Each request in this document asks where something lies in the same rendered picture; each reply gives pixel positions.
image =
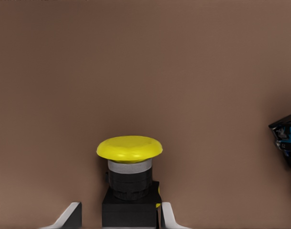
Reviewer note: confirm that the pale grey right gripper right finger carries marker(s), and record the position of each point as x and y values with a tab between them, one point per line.
167	215

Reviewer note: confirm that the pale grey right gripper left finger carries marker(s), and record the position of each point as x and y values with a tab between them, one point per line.
71	215

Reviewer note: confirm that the yellow mushroom push-button switch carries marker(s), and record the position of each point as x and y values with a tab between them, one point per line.
130	174

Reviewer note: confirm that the black and blue switch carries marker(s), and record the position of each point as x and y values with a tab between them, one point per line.
287	138

